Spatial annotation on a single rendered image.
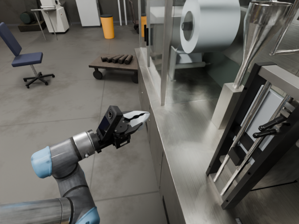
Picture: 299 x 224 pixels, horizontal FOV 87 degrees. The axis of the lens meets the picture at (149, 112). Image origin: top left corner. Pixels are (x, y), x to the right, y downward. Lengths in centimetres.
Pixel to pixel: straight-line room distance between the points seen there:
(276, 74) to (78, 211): 56
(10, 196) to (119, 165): 105
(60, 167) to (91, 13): 735
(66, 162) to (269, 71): 56
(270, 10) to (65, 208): 86
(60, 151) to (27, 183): 168
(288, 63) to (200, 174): 68
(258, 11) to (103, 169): 177
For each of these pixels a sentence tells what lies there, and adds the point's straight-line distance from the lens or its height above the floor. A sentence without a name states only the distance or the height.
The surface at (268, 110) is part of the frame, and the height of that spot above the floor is 134.
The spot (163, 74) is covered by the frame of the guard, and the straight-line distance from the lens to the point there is 100.
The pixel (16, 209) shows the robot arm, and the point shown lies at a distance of 44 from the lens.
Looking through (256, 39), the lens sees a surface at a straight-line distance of 81.
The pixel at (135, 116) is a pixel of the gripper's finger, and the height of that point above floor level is 124.
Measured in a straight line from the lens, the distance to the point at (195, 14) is 97.
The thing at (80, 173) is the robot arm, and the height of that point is 114.
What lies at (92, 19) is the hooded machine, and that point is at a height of 31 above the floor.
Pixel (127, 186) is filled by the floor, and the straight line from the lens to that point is 177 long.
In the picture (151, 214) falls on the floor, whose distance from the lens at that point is 168.
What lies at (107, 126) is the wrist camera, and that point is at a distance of 48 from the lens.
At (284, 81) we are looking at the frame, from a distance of 44.
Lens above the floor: 160
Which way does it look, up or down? 40 degrees down
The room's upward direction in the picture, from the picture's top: straight up
